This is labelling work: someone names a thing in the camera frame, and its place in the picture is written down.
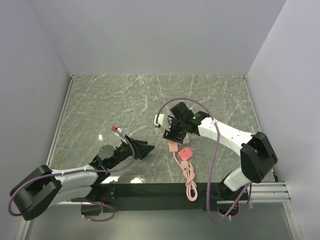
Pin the aluminium rail frame front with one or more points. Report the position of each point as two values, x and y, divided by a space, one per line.
265 192

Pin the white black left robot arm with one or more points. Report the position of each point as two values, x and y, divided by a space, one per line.
45 187

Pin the aluminium rail left edge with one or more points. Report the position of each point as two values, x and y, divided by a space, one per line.
59 123

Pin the white square plug adapter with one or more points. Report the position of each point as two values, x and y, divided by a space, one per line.
186 140

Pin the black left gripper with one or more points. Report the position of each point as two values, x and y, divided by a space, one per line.
141 150

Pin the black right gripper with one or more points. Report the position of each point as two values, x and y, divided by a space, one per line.
170 135

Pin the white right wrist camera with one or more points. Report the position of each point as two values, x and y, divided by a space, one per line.
162 121

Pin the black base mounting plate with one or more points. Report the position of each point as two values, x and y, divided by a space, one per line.
154 197

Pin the pink power strip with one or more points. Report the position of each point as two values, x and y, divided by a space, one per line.
173 146

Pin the red square plug adapter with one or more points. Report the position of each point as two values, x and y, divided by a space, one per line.
185 153

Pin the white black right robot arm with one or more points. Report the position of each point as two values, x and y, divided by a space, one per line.
257 156

